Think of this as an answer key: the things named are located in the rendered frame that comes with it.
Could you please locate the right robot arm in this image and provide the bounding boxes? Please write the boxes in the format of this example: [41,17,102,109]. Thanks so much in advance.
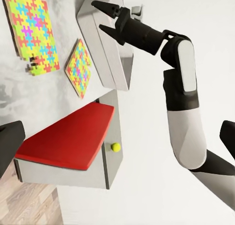
[91,0,235,211]

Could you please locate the tennis ball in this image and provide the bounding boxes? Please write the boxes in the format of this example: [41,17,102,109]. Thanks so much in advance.
[111,142,121,153]

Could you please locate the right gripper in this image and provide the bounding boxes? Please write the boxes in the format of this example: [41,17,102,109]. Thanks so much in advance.
[91,0,151,49]

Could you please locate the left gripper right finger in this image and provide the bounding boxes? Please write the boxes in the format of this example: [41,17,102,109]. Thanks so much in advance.
[219,120,235,160]

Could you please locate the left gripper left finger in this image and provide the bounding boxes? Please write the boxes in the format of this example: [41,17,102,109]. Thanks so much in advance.
[0,120,25,179]

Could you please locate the jigsaw puzzle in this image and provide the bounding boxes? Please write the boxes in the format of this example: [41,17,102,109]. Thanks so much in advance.
[65,39,92,99]
[5,0,60,76]

